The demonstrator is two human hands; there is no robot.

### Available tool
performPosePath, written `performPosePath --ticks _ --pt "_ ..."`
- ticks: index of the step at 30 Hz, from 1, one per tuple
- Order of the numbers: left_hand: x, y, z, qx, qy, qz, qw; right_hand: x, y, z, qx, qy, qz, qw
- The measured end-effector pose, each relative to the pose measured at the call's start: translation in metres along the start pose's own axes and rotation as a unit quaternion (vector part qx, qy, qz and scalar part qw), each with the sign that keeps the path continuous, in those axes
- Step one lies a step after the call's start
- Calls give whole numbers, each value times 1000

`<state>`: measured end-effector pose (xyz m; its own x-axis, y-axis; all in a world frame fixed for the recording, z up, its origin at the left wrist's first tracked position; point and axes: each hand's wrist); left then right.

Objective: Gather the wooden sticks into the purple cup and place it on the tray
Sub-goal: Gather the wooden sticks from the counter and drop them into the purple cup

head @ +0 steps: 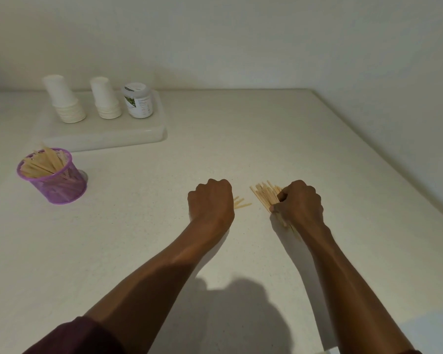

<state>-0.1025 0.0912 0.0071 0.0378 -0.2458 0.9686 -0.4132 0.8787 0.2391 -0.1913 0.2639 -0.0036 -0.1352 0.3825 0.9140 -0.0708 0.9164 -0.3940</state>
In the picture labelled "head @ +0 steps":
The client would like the stack of white paper cups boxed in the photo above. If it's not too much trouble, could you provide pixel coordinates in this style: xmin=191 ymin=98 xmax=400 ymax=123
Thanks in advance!
xmin=90 ymin=77 xmax=123 ymax=120
xmin=42 ymin=74 xmax=87 ymax=124

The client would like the person's left hand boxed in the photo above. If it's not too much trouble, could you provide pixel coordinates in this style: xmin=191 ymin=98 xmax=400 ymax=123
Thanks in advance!
xmin=187 ymin=178 xmax=235 ymax=233

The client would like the white plastic tray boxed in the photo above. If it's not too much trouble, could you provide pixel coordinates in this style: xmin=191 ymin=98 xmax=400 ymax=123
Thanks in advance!
xmin=40 ymin=89 xmax=168 ymax=153

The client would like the purple mesh cup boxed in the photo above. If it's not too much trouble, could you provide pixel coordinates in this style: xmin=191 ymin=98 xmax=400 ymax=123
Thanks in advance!
xmin=16 ymin=147 xmax=88 ymax=205

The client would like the maroon left sleeve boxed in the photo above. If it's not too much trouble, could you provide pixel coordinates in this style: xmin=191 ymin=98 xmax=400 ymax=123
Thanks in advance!
xmin=22 ymin=316 xmax=125 ymax=354

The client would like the person's left forearm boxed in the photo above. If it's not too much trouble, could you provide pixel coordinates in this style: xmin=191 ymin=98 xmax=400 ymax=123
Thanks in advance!
xmin=83 ymin=217 xmax=229 ymax=354

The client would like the person's right hand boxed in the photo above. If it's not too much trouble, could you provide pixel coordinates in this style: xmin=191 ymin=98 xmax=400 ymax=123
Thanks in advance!
xmin=269 ymin=179 xmax=325 ymax=233

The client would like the white jar with green label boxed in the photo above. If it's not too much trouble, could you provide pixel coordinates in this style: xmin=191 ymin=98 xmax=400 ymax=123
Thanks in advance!
xmin=121 ymin=83 xmax=155 ymax=119

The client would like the person's right forearm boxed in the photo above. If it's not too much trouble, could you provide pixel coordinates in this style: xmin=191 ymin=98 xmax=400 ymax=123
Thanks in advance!
xmin=299 ymin=224 xmax=423 ymax=354

